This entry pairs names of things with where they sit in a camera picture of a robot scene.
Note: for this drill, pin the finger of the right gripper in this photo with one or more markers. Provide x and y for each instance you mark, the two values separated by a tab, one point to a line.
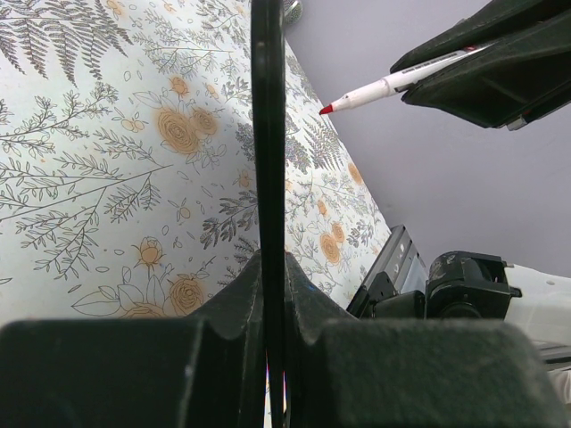
521	78
498	18

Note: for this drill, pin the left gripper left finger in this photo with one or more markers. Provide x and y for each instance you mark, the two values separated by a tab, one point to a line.
207	369

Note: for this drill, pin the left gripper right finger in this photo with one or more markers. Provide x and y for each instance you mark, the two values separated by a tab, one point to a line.
345	372

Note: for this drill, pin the red whiteboard marker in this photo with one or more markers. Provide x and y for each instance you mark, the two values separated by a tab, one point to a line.
399	81

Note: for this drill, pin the small whiteboard black frame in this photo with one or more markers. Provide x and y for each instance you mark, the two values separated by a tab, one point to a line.
269	110

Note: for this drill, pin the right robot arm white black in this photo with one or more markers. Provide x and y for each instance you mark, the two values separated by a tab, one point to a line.
463	284

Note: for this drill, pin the floral patterned table mat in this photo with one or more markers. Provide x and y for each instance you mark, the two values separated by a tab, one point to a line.
128	183

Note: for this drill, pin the black microphone silver head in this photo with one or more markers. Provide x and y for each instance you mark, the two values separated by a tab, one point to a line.
292	11

